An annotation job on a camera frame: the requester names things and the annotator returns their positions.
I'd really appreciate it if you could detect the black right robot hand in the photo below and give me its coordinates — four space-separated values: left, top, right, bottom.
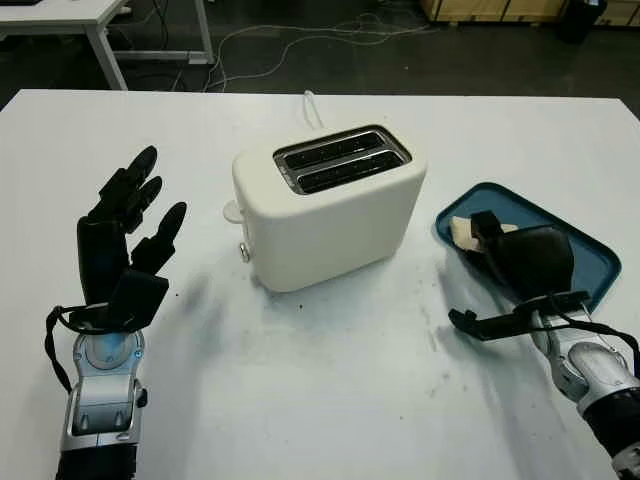
462 210 577 304

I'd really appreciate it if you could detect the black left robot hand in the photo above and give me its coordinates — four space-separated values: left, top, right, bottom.
75 145 189 311

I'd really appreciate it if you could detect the pale bread slice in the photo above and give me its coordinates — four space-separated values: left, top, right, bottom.
451 215 519 251

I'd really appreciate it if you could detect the blue plastic tray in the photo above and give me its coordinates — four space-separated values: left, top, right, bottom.
434 181 623 316

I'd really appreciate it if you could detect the white toaster lever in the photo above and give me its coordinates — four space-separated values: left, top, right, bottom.
222 199 249 225

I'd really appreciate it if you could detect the white two-slot toaster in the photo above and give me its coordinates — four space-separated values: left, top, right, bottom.
231 122 430 293

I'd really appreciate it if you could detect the black waste bin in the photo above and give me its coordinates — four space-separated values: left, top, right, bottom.
554 0 609 45

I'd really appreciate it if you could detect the white office desk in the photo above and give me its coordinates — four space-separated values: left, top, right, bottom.
0 0 216 91

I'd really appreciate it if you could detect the wooden crate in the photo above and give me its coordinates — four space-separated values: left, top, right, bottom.
419 0 640 26

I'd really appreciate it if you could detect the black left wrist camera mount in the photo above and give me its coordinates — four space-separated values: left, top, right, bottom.
107 267 170 332

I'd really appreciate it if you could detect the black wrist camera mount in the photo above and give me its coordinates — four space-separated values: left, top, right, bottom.
107 267 170 332
448 297 542 342

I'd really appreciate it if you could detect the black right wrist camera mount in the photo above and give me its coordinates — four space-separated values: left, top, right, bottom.
448 297 542 342

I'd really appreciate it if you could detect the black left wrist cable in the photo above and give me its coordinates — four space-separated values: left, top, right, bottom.
43 305 127 392

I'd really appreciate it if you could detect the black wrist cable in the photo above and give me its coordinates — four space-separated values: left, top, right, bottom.
544 292 640 381
43 305 127 392

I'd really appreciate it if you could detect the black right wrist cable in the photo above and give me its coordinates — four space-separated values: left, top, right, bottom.
544 292 640 381

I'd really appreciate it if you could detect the black floor cable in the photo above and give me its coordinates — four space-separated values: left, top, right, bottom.
133 0 237 94

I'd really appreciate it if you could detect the white toaster power cord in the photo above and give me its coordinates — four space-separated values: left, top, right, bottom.
302 91 326 129

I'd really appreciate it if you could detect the white floor cable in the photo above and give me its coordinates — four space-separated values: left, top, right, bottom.
213 12 442 92

